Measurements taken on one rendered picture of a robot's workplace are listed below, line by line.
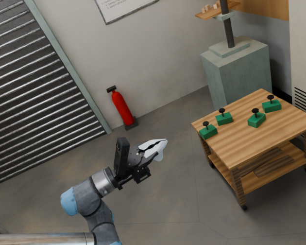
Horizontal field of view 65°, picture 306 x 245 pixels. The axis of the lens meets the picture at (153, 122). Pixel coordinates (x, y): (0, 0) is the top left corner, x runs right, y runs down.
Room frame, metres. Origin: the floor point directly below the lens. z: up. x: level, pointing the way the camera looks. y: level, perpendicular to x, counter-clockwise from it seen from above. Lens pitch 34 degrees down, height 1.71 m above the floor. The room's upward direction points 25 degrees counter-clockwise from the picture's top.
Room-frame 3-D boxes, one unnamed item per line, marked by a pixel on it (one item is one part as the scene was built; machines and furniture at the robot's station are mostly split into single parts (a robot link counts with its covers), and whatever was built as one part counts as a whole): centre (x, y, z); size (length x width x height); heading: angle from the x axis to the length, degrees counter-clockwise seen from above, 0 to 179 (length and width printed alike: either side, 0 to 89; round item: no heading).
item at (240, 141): (1.26, -0.61, 0.32); 0.66 x 0.57 x 0.64; 93
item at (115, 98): (2.75, 0.28, 0.30); 0.19 x 0.18 x 0.60; 0
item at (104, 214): (0.52, 0.29, 1.11); 0.11 x 0.08 x 0.11; 11
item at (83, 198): (0.54, 0.29, 1.21); 0.11 x 0.08 x 0.09; 101
